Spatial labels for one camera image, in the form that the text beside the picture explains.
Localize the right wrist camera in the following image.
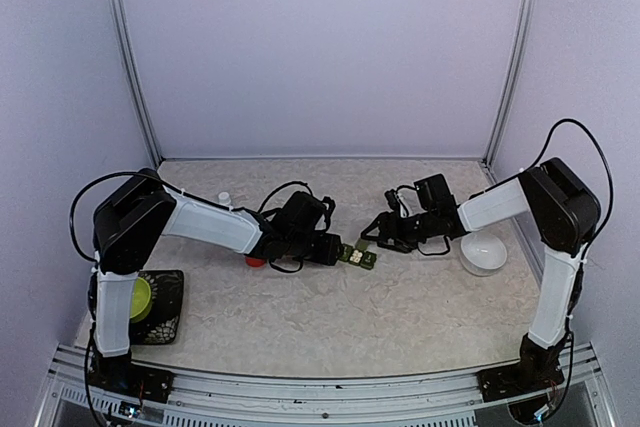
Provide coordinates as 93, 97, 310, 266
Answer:
384, 189, 411, 218

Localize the red bottle cap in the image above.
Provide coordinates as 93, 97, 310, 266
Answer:
245, 256, 267, 268

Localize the green bowl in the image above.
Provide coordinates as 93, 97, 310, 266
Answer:
130, 277, 152, 324

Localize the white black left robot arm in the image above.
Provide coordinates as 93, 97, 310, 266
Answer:
88, 168, 343, 392

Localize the left camera black cable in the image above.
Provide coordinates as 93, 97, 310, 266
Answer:
256, 180, 336, 228

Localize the aluminium frame post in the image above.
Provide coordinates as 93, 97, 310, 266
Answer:
483, 0, 535, 170
109, 0, 164, 167

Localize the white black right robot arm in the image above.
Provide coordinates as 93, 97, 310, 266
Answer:
360, 157, 612, 391

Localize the white pill bottle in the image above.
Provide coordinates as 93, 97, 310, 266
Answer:
217, 191, 233, 207

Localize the left aluminium frame post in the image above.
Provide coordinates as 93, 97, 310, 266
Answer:
109, 0, 164, 167

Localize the right camera black cable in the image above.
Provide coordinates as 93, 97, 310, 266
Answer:
394, 184, 421, 208

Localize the black patterned square plate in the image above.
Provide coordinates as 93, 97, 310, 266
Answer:
129, 270, 185, 346

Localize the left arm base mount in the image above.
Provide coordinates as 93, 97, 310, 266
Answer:
88, 363, 174, 404

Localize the front aluminium rail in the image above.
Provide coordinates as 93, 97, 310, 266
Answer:
31, 344, 622, 426

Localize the right aluminium frame post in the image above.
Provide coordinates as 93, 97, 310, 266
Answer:
483, 0, 535, 170

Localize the camera black cable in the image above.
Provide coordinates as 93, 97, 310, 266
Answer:
394, 184, 421, 208
256, 180, 336, 228

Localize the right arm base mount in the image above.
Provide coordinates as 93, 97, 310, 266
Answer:
476, 364, 565, 402

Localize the white bowl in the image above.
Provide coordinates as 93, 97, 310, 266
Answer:
460, 232, 507, 277

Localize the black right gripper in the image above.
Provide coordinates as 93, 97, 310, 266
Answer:
361, 209, 437, 252

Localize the green pill organizer box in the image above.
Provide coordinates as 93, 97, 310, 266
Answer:
339, 239, 377, 270

